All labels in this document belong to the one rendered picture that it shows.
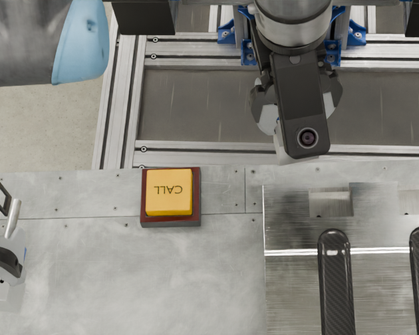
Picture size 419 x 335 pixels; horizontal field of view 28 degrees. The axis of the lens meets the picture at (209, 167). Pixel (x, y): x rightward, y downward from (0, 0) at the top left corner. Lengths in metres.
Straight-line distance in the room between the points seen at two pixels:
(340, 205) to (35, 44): 0.50
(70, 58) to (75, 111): 1.46
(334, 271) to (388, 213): 0.10
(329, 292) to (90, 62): 0.44
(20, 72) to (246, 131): 1.16
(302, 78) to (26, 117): 1.41
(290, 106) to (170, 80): 1.08
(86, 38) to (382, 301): 0.49
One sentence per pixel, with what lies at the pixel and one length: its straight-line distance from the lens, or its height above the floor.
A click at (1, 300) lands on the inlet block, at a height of 0.96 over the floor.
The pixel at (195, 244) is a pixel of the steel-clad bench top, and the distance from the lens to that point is 1.11.
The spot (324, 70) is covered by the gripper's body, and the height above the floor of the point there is 1.08.
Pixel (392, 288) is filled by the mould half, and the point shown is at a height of 0.89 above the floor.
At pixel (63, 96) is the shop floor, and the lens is 2.19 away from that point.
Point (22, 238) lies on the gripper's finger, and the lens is 0.96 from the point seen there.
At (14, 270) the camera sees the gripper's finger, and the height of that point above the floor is 1.02.
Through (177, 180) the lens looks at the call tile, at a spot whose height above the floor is 0.84.
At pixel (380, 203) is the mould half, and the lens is 1.04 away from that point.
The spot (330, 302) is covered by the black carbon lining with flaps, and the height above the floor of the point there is 0.88.
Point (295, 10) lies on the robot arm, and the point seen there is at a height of 1.22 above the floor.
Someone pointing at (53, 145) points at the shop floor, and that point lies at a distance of 2.13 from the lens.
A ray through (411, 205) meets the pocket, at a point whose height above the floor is 0.86.
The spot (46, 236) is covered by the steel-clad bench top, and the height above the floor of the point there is 0.80.
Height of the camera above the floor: 1.84
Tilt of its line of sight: 65 degrees down
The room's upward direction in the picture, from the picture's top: 11 degrees counter-clockwise
